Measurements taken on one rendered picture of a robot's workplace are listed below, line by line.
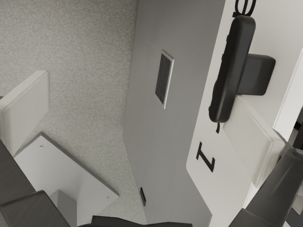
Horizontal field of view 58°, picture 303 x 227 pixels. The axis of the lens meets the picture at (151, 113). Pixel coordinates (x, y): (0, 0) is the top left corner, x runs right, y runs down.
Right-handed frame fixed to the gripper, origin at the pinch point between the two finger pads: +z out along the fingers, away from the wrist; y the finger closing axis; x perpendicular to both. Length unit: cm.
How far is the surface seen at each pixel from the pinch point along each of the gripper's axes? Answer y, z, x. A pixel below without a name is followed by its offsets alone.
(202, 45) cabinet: 10.4, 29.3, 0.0
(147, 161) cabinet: 7, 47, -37
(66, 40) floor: -26, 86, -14
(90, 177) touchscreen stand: -14, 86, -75
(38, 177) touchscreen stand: -35, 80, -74
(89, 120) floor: -16, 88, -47
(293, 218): 16.3, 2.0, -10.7
